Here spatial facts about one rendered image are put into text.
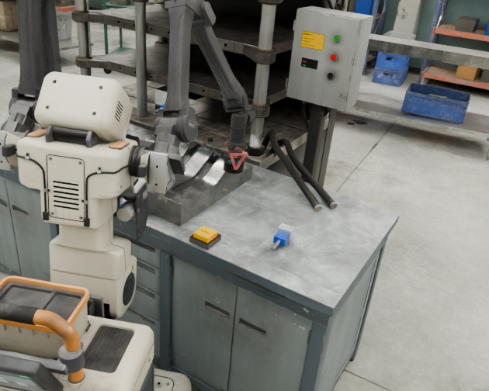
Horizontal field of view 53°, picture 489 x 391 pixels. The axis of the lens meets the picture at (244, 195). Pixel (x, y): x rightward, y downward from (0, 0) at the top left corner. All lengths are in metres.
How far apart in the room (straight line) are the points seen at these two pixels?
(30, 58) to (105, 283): 0.68
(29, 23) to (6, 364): 0.89
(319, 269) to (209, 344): 0.60
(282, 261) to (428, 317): 1.41
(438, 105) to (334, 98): 3.06
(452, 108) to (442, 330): 2.89
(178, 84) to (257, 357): 1.02
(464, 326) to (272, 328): 1.42
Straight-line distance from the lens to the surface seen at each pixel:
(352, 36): 2.20
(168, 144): 1.33
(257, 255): 1.65
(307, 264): 1.64
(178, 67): 1.44
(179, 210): 1.75
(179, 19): 1.50
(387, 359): 2.57
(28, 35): 1.54
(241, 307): 1.78
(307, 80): 2.31
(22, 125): 1.50
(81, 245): 1.48
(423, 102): 5.27
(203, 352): 2.05
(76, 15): 2.95
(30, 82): 1.55
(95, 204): 1.33
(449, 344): 2.78
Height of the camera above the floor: 1.75
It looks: 28 degrees down
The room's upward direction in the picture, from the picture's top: 5 degrees clockwise
